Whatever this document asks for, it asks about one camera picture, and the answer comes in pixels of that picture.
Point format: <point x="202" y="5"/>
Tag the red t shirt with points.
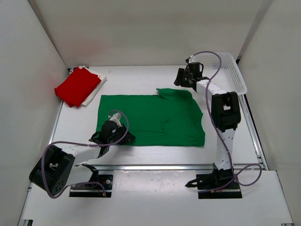
<point x="77" y="87"/>

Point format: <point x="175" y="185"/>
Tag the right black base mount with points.
<point x="220" y="184"/>

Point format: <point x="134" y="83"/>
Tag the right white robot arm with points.
<point x="223" y="108"/>

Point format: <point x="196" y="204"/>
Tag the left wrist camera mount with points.
<point x="116" y="119"/>

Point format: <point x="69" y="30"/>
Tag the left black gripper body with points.
<point x="119" y="133"/>

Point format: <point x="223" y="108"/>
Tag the white t shirt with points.
<point x="103" y="79"/>

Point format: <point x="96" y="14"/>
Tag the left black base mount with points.
<point x="99" y="185"/>

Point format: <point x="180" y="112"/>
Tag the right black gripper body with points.
<point x="190" y="76"/>

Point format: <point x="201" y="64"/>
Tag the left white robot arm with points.
<point x="56" y="169"/>

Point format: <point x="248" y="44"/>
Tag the white plastic basket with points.
<point x="228" y="76"/>

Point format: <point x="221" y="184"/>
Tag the green t shirt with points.
<point x="171" y="117"/>

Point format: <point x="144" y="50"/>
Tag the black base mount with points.
<point x="220" y="184"/>
<point x="99" y="185"/>

